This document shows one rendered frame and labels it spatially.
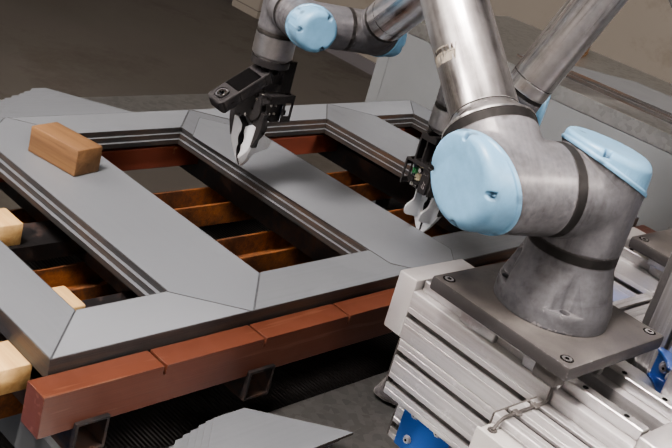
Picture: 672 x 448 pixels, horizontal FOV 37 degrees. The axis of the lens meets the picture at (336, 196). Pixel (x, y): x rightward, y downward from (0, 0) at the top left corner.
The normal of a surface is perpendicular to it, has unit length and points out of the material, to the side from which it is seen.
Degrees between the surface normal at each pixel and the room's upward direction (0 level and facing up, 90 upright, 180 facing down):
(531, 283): 72
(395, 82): 90
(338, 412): 0
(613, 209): 88
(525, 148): 36
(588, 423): 90
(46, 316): 0
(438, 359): 90
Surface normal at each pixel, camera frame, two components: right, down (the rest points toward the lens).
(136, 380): 0.68, 0.43
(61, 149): -0.53, 0.18
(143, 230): 0.26, -0.90
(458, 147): -0.85, 0.05
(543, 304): -0.29, -0.04
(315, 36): 0.40, 0.44
